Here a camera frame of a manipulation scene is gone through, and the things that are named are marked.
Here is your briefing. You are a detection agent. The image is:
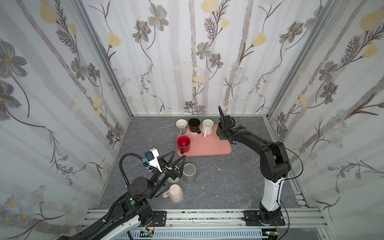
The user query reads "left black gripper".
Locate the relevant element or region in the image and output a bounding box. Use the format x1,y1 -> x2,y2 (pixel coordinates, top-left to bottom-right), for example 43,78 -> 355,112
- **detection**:
144,150 -> 183,201

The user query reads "white ribbed mug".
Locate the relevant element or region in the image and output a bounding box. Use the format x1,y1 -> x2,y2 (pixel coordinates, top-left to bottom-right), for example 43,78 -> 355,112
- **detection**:
202,119 -> 214,138

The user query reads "grey upside-down mug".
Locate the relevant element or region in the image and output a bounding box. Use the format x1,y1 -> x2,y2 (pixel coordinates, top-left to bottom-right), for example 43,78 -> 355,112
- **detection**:
183,163 -> 197,184

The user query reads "pale pink mug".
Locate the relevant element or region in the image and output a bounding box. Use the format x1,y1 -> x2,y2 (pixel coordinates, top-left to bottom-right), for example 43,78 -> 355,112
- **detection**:
162,184 -> 184,203

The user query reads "red mug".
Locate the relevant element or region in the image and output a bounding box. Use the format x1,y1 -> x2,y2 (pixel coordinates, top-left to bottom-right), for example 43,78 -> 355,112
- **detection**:
177,136 -> 191,155

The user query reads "black and white mug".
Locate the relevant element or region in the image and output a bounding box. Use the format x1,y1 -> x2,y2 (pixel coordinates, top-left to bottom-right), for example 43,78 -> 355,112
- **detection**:
188,118 -> 201,135

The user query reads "pink plastic tray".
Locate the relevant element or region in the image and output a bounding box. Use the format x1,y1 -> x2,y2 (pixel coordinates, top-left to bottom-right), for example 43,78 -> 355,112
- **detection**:
184,125 -> 232,157

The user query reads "light grey mug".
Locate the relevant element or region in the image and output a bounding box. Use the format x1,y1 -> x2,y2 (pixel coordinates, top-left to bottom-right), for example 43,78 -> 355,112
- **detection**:
176,119 -> 188,135

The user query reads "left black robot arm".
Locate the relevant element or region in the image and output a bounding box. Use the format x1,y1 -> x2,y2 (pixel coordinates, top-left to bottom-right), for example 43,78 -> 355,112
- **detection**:
59,149 -> 187,240

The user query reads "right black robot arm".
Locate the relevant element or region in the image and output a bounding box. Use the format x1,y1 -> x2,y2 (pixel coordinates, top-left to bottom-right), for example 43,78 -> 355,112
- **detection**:
217,107 -> 292,226

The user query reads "cream upside-down mug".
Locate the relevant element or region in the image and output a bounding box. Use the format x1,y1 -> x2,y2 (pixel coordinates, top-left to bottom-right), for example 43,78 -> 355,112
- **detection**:
167,177 -> 180,184

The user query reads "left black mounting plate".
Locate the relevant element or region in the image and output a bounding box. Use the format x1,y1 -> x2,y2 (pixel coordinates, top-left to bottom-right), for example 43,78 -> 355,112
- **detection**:
148,211 -> 167,228

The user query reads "black mounting plate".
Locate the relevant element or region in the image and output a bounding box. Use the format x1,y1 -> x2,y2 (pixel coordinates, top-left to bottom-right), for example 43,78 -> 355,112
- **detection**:
243,209 -> 286,227
148,211 -> 167,228

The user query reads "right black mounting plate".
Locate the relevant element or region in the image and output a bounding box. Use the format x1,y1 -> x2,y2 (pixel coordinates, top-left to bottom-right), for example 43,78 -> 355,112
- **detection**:
243,209 -> 286,227

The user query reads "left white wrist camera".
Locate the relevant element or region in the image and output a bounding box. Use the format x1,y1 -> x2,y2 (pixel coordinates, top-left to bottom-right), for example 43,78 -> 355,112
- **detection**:
142,148 -> 162,174

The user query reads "white slotted cable duct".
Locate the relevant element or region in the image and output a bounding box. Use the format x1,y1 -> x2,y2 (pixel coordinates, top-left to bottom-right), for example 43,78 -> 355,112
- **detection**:
130,229 -> 268,240

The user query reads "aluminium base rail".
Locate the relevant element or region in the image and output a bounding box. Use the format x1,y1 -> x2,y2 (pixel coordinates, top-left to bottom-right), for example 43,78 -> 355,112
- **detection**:
80,209 -> 331,230

